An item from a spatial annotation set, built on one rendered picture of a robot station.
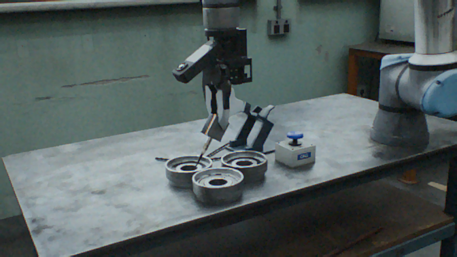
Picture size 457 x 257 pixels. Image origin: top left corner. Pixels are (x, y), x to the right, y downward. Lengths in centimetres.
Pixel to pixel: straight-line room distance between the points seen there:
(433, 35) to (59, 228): 87
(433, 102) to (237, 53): 45
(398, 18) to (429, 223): 205
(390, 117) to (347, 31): 214
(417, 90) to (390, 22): 222
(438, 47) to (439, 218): 56
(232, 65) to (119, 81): 168
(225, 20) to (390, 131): 57
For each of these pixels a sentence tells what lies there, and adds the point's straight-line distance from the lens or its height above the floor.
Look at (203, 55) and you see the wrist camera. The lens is 99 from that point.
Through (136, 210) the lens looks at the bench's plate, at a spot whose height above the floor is 80.
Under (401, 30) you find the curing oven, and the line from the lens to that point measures 334.
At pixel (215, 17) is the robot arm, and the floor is 116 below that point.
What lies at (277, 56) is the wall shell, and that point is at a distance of 309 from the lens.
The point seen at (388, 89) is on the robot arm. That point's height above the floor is 94.
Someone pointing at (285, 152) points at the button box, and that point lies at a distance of 115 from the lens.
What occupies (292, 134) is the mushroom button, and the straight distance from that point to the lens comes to 115.
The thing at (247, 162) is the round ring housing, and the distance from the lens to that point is 112.
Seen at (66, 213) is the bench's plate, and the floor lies 80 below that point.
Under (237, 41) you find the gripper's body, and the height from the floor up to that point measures 110.
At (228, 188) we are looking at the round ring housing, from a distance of 96.
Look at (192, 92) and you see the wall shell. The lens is 281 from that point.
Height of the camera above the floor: 123
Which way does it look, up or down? 17 degrees down
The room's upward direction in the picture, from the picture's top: 2 degrees counter-clockwise
